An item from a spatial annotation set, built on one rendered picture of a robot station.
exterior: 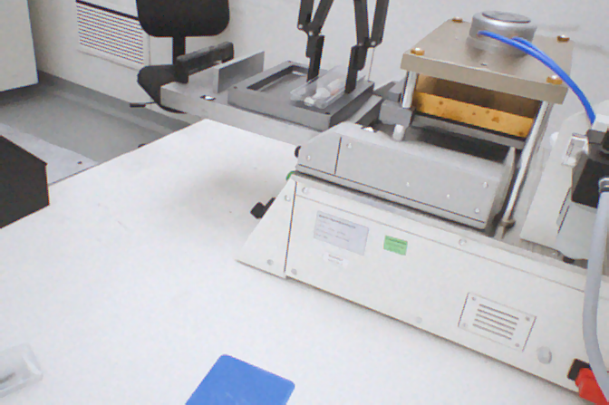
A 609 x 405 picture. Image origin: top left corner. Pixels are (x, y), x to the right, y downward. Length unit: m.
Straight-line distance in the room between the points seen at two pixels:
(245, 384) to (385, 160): 0.31
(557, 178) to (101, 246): 0.63
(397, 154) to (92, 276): 0.45
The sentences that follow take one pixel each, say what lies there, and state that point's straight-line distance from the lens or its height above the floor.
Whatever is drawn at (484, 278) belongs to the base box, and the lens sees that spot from 0.72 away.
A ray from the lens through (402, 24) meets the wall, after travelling 2.30.
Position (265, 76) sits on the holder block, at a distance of 0.90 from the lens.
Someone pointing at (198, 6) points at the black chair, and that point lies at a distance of 2.52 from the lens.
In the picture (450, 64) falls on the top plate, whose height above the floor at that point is 1.11.
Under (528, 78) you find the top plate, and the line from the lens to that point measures 0.66.
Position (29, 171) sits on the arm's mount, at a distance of 0.96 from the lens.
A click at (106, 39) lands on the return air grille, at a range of 3.23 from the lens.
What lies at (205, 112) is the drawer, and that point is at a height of 0.95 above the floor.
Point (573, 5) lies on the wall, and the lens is 2.18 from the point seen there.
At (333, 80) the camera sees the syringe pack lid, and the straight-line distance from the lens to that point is 0.87.
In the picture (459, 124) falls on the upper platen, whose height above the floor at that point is 1.03.
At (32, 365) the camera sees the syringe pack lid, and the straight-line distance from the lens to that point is 0.71.
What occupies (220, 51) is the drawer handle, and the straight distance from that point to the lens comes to 0.98.
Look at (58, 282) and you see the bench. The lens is 0.84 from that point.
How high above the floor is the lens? 1.27
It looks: 27 degrees down
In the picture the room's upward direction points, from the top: 8 degrees clockwise
